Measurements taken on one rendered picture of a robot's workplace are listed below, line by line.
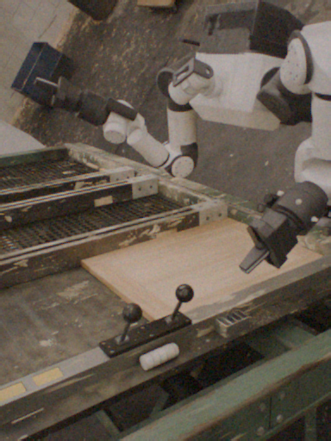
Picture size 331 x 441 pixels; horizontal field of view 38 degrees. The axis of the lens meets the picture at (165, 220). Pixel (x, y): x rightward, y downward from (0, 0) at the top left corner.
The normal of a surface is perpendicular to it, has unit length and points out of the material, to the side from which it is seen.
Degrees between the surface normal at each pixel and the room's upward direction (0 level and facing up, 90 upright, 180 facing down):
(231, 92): 23
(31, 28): 90
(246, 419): 90
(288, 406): 90
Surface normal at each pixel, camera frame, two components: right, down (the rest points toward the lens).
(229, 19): -0.81, 0.01
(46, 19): 0.52, 0.36
